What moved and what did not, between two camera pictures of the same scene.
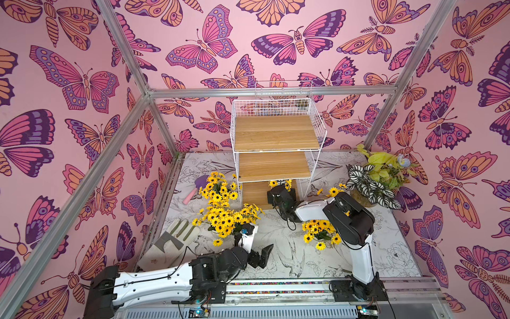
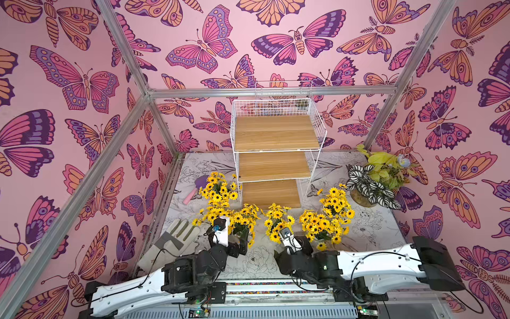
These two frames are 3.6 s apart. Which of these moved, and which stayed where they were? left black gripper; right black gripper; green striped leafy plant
Moved: right black gripper; left black gripper
Stayed: green striped leafy plant
